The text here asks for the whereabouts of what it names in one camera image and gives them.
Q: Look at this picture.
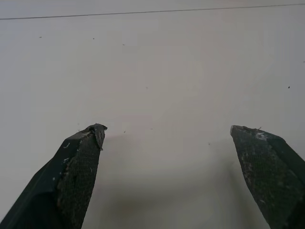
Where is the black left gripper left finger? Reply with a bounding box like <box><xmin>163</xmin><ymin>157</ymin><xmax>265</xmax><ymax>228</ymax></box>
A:
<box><xmin>0</xmin><ymin>123</ymin><xmax>108</xmax><ymax>229</ymax></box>

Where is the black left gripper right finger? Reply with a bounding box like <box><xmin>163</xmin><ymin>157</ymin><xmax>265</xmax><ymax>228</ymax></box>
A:
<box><xmin>230</xmin><ymin>125</ymin><xmax>305</xmax><ymax>229</ymax></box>

